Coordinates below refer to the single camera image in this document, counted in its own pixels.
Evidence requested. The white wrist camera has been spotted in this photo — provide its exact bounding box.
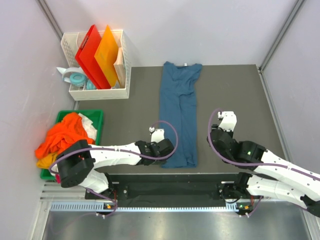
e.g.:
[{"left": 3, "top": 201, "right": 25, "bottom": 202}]
[
  {"left": 149, "top": 126, "right": 165, "bottom": 143},
  {"left": 217, "top": 111, "right": 237, "bottom": 132}
]

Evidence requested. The orange t-shirt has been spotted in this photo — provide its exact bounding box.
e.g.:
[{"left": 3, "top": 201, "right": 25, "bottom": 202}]
[{"left": 35, "top": 112, "right": 95, "bottom": 159}]

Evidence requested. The blue t-shirt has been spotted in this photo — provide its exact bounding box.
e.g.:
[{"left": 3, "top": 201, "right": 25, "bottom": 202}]
[{"left": 159, "top": 61, "right": 203, "bottom": 169}]

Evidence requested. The pink cloth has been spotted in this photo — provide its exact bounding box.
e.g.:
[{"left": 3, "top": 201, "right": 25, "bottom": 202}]
[{"left": 55, "top": 174, "right": 61, "bottom": 184}]

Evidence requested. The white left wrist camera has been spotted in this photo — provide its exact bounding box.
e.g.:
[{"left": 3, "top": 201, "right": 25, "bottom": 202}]
[{"left": 149, "top": 126, "right": 165, "bottom": 143}]

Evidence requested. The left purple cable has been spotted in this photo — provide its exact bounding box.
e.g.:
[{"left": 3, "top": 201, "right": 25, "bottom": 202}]
[{"left": 47, "top": 120, "right": 179, "bottom": 216}]

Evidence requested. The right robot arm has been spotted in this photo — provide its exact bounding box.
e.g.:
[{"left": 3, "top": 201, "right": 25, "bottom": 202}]
[{"left": 207, "top": 124, "right": 320, "bottom": 217}]

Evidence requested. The orange plastic board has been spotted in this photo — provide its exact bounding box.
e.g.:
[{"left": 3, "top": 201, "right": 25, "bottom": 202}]
[{"left": 94, "top": 25, "right": 119, "bottom": 88}]

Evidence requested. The white slotted storage basket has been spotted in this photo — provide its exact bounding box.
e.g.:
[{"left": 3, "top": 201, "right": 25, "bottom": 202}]
[{"left": 60, "top": 29, "right": 132, "bottom": 101}]

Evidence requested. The aluminium frame rail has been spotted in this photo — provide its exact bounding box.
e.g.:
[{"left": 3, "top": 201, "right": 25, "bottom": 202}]
[{"left": 40, "top": 182, "right": 86, "bottom": 201}]

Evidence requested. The teal tape roll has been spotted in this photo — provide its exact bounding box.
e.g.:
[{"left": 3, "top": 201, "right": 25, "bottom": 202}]
[{"left": 69, "top": 72, "right": 87, "bottom": 87}]

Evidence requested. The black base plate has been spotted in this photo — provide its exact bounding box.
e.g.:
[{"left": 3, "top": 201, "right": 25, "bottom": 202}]
[{"left": 84, "top": 174, "right": 266, "bottom": 208}]

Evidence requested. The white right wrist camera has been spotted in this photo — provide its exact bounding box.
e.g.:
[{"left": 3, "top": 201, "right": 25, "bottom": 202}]
[{"left": 217, "top": 111, "right": 237, "bottom": 132}]

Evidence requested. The green plastic crate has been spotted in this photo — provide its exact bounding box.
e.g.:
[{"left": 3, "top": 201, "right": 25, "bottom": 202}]
[{"left": 40, "top": 109, "right": 104, "bottom": 180}]

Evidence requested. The wooden board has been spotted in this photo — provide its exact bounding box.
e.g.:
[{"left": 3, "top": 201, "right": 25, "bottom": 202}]
[{"left": 113, "top": 47, "right": 126, "bottom": 88}]

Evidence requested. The yellow t-shirt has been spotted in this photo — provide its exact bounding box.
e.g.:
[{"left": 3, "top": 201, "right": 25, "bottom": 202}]
[{"left": 36, "top": 152, "right": 58, "bottom": 170}]

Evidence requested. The red plastic board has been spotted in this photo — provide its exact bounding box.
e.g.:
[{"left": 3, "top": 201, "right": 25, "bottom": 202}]
[{"left": 75, "top": 24, "right": 111, "bottom": 90}]

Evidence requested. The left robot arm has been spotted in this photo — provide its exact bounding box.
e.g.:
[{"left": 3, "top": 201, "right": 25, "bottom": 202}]
[{"left": 51, "top": 138, "right": 175, "bottom": 199}]

